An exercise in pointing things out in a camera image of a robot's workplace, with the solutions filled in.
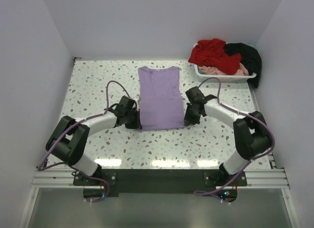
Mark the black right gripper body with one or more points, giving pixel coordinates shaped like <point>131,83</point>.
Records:
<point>195,115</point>

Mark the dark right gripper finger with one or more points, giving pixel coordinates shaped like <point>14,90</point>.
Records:
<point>191,122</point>
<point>189,116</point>

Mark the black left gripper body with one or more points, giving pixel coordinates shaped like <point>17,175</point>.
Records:
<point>130,115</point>

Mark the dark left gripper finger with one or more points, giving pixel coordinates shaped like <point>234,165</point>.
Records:
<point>138,101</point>
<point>133,124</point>

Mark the lilac t shirt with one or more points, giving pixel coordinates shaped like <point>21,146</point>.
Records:
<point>161,103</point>

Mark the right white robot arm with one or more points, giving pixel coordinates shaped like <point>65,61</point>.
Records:
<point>251,134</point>

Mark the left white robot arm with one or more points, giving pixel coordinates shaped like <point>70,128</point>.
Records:
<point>69,138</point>

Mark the white laundry basket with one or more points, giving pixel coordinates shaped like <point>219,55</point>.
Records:
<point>224,78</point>

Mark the pink t shirt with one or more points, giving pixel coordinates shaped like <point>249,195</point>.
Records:
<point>242,71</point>

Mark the red t shirt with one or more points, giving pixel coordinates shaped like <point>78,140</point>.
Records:
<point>211,53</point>

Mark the black t shirt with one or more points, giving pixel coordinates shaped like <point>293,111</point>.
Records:
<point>250,59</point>

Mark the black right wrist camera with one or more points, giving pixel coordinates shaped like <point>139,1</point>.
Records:
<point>194,94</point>

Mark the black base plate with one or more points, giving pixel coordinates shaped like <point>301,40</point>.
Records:
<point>145,181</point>

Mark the aluminium frame rail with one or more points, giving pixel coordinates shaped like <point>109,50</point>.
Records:
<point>257,198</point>

